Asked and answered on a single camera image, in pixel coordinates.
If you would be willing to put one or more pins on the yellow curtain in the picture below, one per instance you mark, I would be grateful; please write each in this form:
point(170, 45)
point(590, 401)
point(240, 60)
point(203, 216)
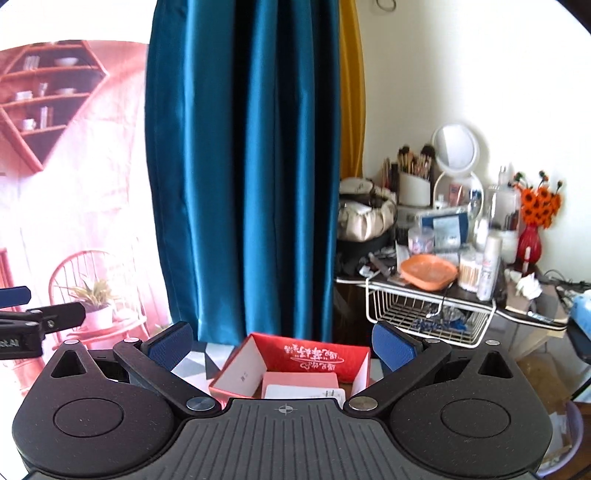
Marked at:
point(353, 90)

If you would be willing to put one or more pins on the orange artificial flowers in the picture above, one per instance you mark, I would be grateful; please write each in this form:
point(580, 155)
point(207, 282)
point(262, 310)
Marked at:
point(540, 204)

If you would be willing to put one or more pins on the blue silver snack packets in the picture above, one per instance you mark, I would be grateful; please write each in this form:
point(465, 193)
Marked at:
point(449, 319)

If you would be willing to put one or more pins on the beige drawstring bag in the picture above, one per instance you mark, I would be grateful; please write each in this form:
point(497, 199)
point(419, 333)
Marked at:
point(366, 210)

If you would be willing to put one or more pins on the white wire basket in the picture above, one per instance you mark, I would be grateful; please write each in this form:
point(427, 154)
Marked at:
point(401, 305)

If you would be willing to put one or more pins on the round white mirror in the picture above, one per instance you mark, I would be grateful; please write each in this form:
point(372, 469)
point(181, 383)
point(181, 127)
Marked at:
point(457, 156)

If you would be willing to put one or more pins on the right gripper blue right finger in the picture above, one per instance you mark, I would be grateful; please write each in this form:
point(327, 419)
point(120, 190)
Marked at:
point(412, 364)

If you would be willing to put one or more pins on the white brush holder cup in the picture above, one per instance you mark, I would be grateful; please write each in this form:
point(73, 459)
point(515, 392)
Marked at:
point(414, 191)

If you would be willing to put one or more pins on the red vase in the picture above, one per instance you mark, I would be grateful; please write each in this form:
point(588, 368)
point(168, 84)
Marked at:
point(530, 245)

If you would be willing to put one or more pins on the cotton swab box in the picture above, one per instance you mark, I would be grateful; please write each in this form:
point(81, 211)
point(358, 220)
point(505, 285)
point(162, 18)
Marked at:
point(470, 268)

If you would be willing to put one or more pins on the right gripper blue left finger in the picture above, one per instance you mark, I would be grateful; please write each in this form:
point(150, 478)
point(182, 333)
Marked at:
point(149, 364)

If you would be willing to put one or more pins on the white dressing table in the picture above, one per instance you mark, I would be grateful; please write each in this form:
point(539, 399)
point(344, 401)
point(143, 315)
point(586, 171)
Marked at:
point(544, 320)

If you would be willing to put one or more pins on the geometric patterned tablecloth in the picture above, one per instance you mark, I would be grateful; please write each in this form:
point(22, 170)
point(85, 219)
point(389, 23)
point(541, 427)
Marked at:
point(203, 364)

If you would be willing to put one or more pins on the blue curtain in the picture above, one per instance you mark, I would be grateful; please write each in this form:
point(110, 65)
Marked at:
point(242, 133)

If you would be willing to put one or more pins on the white box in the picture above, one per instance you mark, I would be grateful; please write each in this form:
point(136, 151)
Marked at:
point(293, 392)

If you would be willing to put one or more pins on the red cardboard box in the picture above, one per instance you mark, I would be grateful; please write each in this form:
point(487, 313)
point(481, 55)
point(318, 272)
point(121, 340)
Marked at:
point(242, 375)

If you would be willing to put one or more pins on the orange plastic tray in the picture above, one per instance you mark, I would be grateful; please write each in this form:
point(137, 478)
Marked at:
point(429, 272)

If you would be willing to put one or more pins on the pink box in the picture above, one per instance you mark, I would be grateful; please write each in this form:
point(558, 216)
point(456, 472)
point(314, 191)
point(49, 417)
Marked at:
point(299, 379)

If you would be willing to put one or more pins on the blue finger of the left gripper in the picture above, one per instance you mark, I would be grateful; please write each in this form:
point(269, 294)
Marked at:
point(50, 318)
point(14, 296)

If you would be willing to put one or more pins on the white spray bottle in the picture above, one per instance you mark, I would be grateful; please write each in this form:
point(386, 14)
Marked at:
point(489, 269)

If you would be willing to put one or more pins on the blue framed card box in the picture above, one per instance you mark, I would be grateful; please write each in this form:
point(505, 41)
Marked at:
point(450, 225)

